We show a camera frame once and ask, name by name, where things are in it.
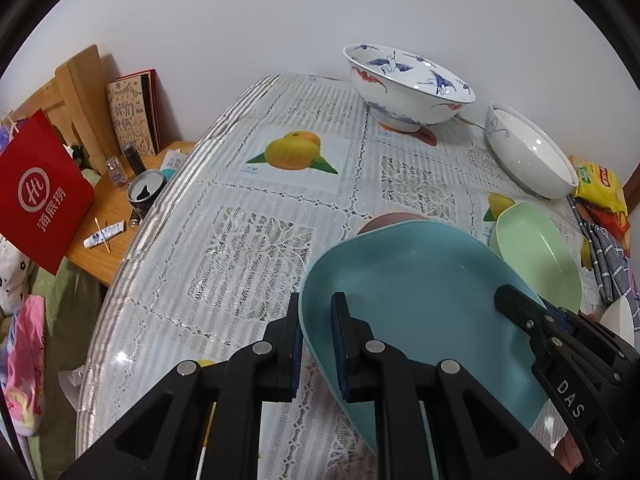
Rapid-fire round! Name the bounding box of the red book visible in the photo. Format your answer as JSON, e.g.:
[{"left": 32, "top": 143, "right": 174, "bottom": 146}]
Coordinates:
[{"left": 147, "top": 67, "right": 163, "bottom": 153}]

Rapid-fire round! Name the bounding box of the illustrated book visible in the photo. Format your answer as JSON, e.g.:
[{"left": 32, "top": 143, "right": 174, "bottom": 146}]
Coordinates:
[{"left": 106, "top": 71, "right": 160, "bottom": 157}]

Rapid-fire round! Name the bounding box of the red paper bag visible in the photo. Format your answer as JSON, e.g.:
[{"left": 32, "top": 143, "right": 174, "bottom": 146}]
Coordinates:
[{"left": 0, "top": 109, "right": 96, "bottom": 276}]

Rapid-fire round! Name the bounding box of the red snack bag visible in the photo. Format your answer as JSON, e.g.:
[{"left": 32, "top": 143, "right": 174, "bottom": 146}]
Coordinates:
[{"left": 575, "top": 197, "right": 632, "bottom": 256}]

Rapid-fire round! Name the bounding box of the small plain white bowl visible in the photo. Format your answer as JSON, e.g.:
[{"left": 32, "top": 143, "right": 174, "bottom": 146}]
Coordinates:
[{"left": 599, "top": 296, "right": 636, "bottom": 348}]

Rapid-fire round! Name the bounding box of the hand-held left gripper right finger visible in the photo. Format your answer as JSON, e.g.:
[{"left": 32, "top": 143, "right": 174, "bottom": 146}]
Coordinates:
[{"left": 330, "top": 291, "right": 571, "bottom": 480}]

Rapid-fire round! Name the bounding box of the crumpled white paper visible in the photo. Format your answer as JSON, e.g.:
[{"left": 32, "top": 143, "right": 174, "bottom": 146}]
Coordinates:
[{"left": 57, "top": 365, "right": 87, "bottom": 402}]

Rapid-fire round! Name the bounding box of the grey checked cloth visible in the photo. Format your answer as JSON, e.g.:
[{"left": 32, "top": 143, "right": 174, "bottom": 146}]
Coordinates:
[{"left": 567, "top": 195, "right": 636, "bottom": 306}]

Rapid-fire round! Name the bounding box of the small glass bottle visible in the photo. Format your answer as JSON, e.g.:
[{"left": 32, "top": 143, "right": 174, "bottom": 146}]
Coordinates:
[{"left": 106, "top": 156, "right": 130, "bottom": 190}]

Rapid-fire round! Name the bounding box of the large crane pattern bowl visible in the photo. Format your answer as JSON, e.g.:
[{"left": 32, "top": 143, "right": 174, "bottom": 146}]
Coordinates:
[{"left": 342, "top": 43, "right": 476, "bottom": 133}]

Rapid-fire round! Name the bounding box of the light blue bowl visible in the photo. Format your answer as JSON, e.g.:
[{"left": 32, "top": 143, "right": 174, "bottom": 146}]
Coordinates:
[{"left": 298, "top": 220, "right": 551, "bottom": 453}]

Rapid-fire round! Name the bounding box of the white plush toy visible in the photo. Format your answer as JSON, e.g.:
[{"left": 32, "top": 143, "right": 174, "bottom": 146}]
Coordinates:
[{"left": 0, "top": 235, "right": 33, "bottom": 313}]

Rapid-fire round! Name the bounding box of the reddish brown bowl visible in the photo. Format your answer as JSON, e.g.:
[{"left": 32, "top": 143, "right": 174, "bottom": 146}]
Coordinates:
[{"left": 356, "top": 211, "right": 432, "bottom": 237}]

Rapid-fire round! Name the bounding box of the white tissue packet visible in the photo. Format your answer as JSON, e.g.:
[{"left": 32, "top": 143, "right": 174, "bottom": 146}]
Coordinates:
[{"left": 160, "top": 150, "right": 187, "bottom": 179}]

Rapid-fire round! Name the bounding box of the wooden side table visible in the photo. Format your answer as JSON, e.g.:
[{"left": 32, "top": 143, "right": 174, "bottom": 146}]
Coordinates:
[{"left": 67, "top": 140, "right": 198, "bottom": 288}]

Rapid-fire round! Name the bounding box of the light green bowl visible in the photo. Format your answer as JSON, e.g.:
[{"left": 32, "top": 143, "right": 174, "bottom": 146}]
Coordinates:
[{"left": 488, "top": 201, "right": 582, "bottom": 313}]

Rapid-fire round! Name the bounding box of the yellow snack bag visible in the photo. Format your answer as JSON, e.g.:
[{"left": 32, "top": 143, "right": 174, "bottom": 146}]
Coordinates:
[{"left": 570, "top": 156, "right": 628, "bottom": 217}]

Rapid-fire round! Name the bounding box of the white bowl with grey pattern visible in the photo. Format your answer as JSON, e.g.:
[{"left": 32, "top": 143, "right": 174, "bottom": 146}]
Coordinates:
[{"left": 485, "top": 101, "right": 580, "bottom": 199}]

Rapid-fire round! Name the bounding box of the white ointment tube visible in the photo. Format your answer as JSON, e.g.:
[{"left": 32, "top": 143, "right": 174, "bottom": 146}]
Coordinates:
[{"left": 84, "top": 220, "right": 126, "bottom": 249}]

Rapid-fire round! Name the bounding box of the dark drink can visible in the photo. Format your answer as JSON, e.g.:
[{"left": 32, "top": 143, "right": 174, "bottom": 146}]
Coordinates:
[{"left": 127, "top": 170, "right": 167, "bottom": 221}]

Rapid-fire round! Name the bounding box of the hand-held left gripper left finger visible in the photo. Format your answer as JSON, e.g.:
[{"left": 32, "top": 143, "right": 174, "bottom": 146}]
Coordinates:
[{"left": 60, "top": 292, "right": 306, "bottom": 480}]

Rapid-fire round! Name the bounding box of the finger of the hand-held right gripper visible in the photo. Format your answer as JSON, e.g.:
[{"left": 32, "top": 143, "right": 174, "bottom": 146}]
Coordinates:
[
  {"left": 542, "top": 304, "right": 637, "bottom": 386},
  {"left": 494, "top": 284, "right": 551, "bottom": 358}
]

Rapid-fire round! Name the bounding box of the black cylinder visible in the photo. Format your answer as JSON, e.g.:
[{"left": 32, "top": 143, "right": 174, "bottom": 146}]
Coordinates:
[{"left": 121, "top": 142, "right": 147, "bottom": 177}]

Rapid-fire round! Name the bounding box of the pink patterned cloth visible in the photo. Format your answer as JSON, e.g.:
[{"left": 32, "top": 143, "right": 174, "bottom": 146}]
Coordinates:
[{"left": 0, "top": 295, "right": 47, "bottom": 436}]

